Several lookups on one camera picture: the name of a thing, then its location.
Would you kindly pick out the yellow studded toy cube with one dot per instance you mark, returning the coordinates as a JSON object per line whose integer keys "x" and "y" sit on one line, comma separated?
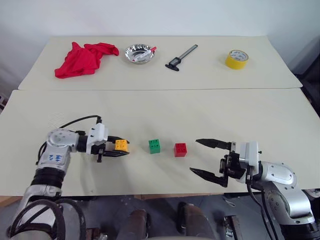
{"x": 121, "y": 146}

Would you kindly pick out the yellow tape roll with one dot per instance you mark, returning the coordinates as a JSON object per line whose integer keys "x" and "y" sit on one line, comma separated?
{"x": 233, "y": 63}

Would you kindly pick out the dark rounded shape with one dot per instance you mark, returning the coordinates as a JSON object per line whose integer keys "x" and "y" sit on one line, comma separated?
{"x": 195, "y": 222}
{"x": 137, "y": 225}

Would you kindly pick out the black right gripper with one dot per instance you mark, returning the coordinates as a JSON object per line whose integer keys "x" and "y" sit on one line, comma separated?
{"x": 233, "y": 166}

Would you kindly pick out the green studded toy cube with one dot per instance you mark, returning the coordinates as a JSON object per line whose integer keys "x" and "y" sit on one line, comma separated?
{"x": 154, "y": 147}

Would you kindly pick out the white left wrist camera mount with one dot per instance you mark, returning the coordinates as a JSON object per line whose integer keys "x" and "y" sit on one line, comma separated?
{"x": 98, "y": 132}

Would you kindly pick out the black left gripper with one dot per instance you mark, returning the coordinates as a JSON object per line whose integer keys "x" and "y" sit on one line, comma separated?
{"x": 95, "y": 149}

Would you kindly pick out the red studded toy cube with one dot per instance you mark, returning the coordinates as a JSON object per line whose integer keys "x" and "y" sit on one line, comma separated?
{"x": 180, "y": 150}

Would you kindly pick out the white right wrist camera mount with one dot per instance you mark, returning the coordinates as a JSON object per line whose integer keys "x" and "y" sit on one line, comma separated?
{"x": 248, "y": 155}

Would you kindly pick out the black digital caliper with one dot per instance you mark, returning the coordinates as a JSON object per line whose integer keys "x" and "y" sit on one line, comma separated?
{"x": 175, "y": 61}

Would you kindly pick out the white pen with red cap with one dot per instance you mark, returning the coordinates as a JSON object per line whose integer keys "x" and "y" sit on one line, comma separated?
{"x": 145, "y": 54}

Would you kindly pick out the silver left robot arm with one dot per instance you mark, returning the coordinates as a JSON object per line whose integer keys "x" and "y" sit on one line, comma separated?
{"x": 58, "y": 140}

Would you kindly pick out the crumpled red cloth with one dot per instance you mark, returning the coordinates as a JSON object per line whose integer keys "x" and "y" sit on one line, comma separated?
{"x": 80, "y": 60}

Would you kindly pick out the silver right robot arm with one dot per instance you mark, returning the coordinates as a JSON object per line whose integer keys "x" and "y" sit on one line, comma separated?
{"x": 285, "y": 185}

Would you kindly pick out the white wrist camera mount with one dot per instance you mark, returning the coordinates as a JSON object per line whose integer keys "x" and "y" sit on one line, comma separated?
{"x": 248, "y": 155}
{"x": 98, "y": 132}

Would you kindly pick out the shiny fluted metal bowl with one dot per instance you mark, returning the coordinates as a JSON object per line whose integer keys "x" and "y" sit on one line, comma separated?
{"x": 131, "y": 51}

